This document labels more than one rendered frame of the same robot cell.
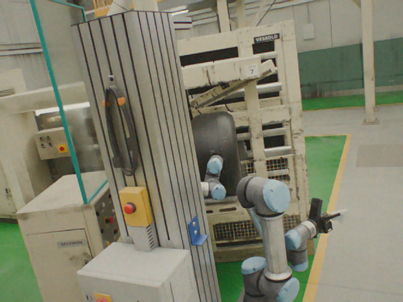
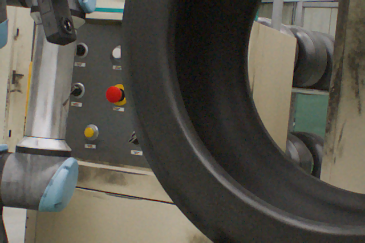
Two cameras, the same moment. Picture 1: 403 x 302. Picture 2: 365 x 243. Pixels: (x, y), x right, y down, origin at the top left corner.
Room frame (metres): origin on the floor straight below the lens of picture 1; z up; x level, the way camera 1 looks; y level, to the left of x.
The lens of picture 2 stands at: (2.47, -0.99, 1.11)
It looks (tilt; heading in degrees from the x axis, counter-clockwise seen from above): 3 degrees down; 106
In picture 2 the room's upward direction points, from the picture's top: 5 degrees clockwise
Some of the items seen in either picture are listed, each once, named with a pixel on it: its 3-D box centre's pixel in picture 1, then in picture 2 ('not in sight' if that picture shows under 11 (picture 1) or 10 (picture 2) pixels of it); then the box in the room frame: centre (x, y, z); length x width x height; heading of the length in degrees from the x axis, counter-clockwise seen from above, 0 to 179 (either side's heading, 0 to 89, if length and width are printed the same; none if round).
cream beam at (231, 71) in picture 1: (219, 72); not in sight; (2.72, -0.23, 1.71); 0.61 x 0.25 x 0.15; 83
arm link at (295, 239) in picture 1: (296, 238); not in sight; (1.41, -0.35, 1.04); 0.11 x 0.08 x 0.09; 127
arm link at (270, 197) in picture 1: (273, 241); not in sight; (1.32, -0.23, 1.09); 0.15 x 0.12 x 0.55; 37
